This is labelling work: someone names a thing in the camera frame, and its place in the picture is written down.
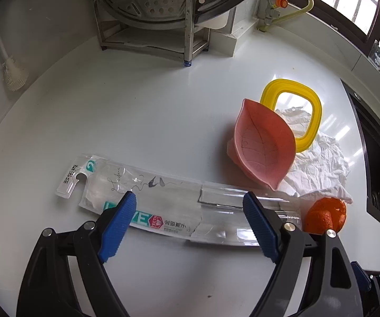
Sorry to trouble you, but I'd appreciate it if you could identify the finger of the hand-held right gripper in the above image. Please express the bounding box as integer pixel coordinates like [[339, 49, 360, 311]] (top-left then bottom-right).
[[350, 261, 380, 316]]

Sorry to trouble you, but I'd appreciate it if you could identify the metal plate rack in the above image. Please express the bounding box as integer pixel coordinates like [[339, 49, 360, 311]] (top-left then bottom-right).
[[92, 0, 211, 68]]

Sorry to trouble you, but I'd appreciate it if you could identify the pink leaf-shaped dish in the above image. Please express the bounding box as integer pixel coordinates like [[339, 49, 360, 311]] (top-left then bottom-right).
[[226, 98, 297, 192]]

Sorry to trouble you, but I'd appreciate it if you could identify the yellow container lid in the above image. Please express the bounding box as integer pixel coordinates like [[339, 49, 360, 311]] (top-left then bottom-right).
[[260, 79, 323, 153]]

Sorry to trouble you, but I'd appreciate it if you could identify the clear plastic chopstick package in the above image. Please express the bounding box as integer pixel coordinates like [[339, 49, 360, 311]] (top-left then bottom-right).
[[56, 153, 304, 247]]

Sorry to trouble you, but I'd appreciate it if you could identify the glass mug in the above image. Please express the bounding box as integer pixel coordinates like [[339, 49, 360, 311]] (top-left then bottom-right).
[[368, 40, 380, 71]]

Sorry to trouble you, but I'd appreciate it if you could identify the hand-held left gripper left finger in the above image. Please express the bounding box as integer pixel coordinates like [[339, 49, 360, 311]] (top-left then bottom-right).
[[16, 190, 137, 317]]

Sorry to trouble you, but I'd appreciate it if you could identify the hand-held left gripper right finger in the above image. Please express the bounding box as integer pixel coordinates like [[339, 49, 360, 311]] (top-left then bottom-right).
[[243, 192, 365, 317]]

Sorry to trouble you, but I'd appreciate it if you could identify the yellow gas hose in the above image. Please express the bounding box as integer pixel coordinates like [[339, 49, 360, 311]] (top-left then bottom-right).
[[259, 0, 315, 31]]

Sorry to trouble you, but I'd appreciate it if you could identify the orange peel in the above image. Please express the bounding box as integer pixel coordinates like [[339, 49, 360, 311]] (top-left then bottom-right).
[[304, 197, 348, 234]]

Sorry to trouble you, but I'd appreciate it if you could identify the black kitchen sink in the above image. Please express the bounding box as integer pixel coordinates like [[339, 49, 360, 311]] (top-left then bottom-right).
[[340, 78, 380, 236]]

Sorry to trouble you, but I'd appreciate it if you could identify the white dish brush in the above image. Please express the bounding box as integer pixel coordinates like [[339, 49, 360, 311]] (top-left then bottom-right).
[[0, 16, 29, 92]]

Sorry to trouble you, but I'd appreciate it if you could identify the gas pipe valve assembly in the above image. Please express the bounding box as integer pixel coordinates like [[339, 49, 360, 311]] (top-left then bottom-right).
[[257, 0, 301, 31]]

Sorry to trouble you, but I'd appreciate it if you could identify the metal honeycomb steamer plate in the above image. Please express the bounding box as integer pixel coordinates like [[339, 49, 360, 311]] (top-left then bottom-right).
[[92, 0, 194, 31]]

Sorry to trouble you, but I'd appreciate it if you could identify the crumpled white paper towel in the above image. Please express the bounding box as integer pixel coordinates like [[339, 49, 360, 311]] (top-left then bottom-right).
[[274, 107, 354, 205]]

